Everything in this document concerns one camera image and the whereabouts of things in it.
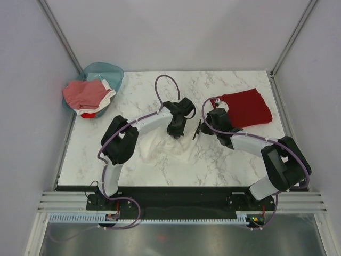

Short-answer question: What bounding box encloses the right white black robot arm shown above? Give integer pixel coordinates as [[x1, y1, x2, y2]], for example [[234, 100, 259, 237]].
[[196, 108, 312, 210]]

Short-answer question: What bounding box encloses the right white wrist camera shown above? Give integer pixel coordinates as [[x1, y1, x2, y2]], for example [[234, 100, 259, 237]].
[[212, 98, 229, 112]]

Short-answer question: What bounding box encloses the pink t shirt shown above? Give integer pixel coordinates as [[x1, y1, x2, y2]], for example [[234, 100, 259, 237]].
[[62, 79, 111, 110]]

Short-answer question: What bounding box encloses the right aluminium frame post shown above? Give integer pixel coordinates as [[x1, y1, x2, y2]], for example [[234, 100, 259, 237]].
[[268, 0, 319, 79]]

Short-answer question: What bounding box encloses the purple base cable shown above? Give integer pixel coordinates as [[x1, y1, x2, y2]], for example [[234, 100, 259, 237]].
[[97, 197, 142, 230], [246, 193, 280, 231]]

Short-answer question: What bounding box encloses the aluminium extrusion crossbar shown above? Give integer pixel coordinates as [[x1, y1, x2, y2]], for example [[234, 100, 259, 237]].
[[38, 191, 327, 214]]

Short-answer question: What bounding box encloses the teal plastic basket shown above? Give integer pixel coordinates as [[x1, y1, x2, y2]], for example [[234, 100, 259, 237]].
[[62, 62, 124, 118]]

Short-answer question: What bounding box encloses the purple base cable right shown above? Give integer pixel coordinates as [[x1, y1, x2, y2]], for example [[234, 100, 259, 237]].
[[246, 193, 280, 231]]

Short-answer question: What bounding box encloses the folded red t shirt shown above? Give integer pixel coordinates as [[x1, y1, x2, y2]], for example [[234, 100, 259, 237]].
[[217, 89, 273, 128]]

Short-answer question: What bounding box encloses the white slotted cable duct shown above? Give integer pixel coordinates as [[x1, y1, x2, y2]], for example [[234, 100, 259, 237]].
[[48, 213, 249, 225]]

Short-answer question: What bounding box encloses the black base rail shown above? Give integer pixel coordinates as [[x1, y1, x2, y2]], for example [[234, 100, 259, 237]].
[[86, 186, 275, 219]]

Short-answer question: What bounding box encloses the white shirt red trim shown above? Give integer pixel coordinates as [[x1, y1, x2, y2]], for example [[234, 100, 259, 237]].
[[73, 79, 116, 116]]

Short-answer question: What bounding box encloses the aluminium frame post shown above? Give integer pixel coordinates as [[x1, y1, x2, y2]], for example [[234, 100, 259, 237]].
[[37, 0, 83, 74], [268, 0, 319, 79]]

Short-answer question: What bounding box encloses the left aluminium frame post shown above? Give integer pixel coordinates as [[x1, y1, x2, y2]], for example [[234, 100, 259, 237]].
[[37, 0, 83, 74]]

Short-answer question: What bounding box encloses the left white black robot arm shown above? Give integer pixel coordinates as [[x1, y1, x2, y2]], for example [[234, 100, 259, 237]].
[[97, 98, 196, 210]]

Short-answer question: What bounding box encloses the white t shirt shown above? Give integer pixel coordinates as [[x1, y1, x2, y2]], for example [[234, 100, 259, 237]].
[[138, 117, 200, 163]]

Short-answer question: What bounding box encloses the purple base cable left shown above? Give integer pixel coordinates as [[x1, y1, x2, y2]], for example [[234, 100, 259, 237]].
[[97, 197, 142, 230]]

